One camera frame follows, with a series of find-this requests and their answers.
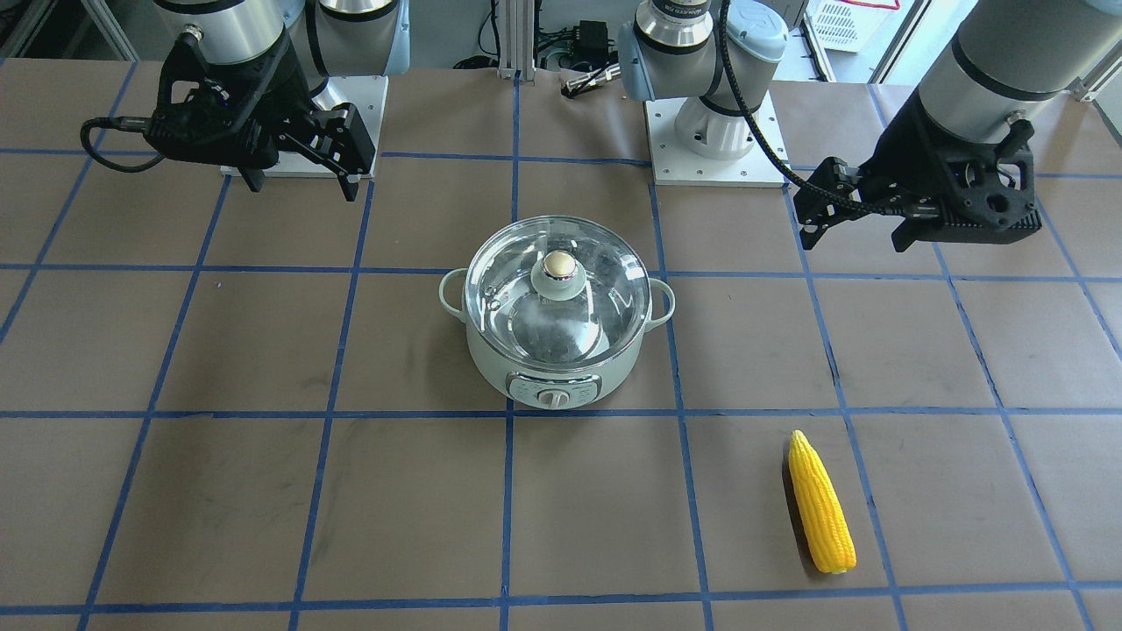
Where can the white plastic basket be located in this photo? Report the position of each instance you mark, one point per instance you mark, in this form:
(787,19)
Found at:
(848,26)

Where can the aluminium frame post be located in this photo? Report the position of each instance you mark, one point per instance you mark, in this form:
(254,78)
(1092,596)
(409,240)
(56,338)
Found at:
(516,38)

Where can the glass pot lid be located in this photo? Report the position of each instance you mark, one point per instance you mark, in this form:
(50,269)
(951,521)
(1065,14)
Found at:
(557,294)

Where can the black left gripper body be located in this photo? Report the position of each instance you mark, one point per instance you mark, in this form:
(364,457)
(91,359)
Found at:
(912,149)

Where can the black power adapter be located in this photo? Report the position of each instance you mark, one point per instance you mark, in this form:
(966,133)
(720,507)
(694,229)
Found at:
(590,43)

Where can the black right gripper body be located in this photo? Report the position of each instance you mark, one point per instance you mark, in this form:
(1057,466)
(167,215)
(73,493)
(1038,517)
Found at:
(273,95)

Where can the mint green electric pot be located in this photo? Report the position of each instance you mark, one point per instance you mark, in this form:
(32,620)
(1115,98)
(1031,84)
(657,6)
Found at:
(550,390)

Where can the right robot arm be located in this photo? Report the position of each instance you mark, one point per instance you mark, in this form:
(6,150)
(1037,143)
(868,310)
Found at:
(347,49)

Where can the yellow corn cob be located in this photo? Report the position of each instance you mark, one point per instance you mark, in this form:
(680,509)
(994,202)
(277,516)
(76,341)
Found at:
(824,524)

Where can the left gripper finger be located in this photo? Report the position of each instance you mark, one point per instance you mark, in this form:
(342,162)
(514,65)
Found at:
(815,215)
(832,186)

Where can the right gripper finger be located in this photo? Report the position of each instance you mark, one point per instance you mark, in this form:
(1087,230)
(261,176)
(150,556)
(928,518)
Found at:
(341,142)
(314,136)

